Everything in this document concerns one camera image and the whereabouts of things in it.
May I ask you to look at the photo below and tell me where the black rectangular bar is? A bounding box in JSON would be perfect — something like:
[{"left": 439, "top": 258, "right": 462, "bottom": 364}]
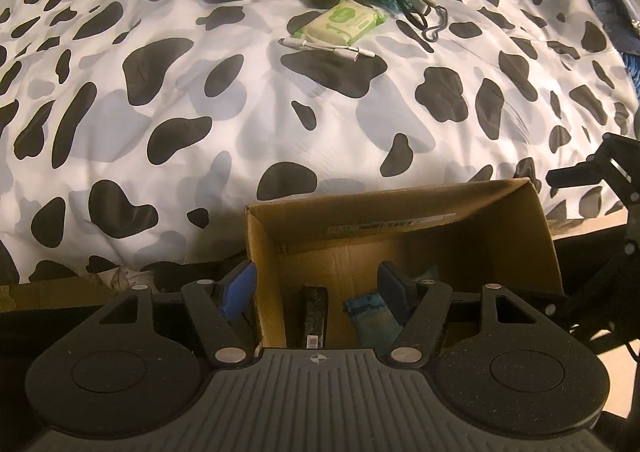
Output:
[{"left": 299, "top": 285, "right": 329, "bottom": 349}]

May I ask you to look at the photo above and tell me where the cardboard box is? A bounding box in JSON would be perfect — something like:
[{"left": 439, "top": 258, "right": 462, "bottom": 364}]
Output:
[{"left": 244, "top": 177, "right": 566, "bottom": 350}]

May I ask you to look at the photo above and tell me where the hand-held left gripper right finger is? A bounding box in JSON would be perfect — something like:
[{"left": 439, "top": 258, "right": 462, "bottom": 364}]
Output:
[{"left": 377, "top": 261, "right": 543, "bottom": 368}]

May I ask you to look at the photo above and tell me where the teal packet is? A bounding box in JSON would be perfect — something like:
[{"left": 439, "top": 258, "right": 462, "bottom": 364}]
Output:
[{"left": 342, "top": 295, "right": 405, "bottom": 349}]

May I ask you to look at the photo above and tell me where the blue cord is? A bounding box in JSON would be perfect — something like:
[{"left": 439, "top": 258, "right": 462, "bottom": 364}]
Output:
[{"left": 622, "top": 50, "right": 640, "bottom": 100}]

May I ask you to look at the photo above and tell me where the cow print blanket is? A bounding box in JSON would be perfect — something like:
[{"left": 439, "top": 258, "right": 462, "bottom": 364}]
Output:
[{"left": 0, "top": 0, "right": 640, "bottom": 293}]

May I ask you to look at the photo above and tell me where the flat cardboard piece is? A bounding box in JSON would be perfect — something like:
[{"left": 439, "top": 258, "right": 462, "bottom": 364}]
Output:
[{"left": 0, "top": 277, "right": 108, "bottom": 314}]

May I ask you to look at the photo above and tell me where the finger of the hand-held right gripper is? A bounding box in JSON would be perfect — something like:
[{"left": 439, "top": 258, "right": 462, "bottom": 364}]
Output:
[
  {"left": 546, "top": 132, "right": 640, "bottom": 213},
  {"left": 555, "top": 227, "right": 640, "bottom": 333}
]

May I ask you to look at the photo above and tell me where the white cable adapter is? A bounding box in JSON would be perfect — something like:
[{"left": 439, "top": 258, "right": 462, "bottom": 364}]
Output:
[{"left": 278, "top": 36, "right": 376, "bottom": 59}]

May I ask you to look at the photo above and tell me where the green wet wipes pack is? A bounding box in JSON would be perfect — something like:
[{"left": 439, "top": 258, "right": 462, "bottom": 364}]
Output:
[{"left": 292, "top": 0, "right": 388, "bottom": 46}]

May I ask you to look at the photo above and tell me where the crumpled paper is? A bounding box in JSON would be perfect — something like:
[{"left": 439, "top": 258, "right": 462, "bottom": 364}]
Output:
[{"left": 94, "top": 266, "right": 158, "bottom": 292}]

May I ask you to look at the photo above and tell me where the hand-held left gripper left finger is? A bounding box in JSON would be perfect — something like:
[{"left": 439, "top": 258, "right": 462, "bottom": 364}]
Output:
[{"left": 92, "top": 259, "right": 261, "bottom": 368}]

